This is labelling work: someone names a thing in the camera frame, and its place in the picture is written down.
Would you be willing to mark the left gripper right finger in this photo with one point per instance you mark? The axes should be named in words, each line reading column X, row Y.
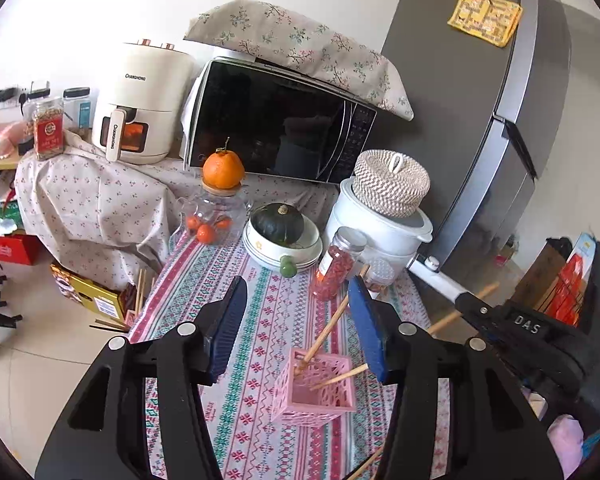
column 492, row 431

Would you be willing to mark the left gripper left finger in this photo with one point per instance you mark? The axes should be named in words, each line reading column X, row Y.
column 102, row 431

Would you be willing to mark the yellow cardboard box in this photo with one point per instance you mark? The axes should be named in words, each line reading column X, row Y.
column 89, row 294

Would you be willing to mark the pink perforated utensil holder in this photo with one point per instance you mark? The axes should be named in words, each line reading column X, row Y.
column 298, row 401

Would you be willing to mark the small labelled spice jar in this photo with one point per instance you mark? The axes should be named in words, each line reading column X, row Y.
column 378, row 276

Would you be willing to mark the red box on floor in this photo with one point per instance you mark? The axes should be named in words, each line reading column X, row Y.
column 19, row 249

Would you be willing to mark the patterned knit tablecloth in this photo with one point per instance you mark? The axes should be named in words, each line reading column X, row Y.
column 280, row 315

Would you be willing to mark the jar of red goji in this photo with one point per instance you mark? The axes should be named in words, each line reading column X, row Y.
column 338, row 260

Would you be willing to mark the woven basket lid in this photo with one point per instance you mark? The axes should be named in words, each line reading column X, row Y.
column 389, row 182

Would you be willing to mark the grey refrigerator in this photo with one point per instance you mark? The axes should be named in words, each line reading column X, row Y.
column 485, row 120

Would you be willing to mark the glass jar with tomatoes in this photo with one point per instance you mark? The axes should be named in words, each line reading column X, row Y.
column 213, row 216

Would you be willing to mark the stacked white bowls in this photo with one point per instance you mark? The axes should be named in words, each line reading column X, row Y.
column 298, row 257

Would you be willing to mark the dark green squash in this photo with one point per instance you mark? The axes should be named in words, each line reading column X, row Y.
column 279, row 223

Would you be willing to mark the orange mandarin fruit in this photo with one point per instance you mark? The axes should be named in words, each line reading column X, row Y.
column 223, row 169

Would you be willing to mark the red-label snack jar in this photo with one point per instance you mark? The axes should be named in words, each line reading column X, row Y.
column 48, row 128

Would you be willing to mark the clear blue-label jar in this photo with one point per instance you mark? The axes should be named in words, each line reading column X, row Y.
column 78, row 109

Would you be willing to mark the yellow fridge note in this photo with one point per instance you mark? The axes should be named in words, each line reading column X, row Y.
column 493, row 21

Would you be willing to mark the white air fryer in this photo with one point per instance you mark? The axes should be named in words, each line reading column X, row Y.
column 140, row 102

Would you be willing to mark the black microwave oven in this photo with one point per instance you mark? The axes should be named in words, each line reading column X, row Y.
column 279, row 123

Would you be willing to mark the floral cloth on microwave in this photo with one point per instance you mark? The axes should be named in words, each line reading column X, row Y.
column 293, row 41

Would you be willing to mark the white pot with handle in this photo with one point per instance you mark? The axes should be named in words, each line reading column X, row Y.
column 395, row 240

